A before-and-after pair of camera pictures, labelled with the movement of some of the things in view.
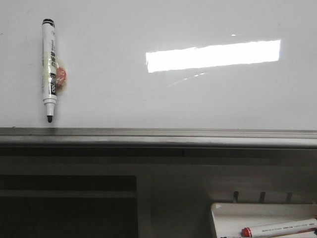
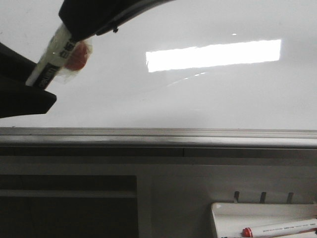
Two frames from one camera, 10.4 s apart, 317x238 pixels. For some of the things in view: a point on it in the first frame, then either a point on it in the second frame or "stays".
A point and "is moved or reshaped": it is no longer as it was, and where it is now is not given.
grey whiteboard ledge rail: (157, 138) stays
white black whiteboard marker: (49, 66) is moved or reshaped
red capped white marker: (270, 229) stays
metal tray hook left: (236, 196) stays
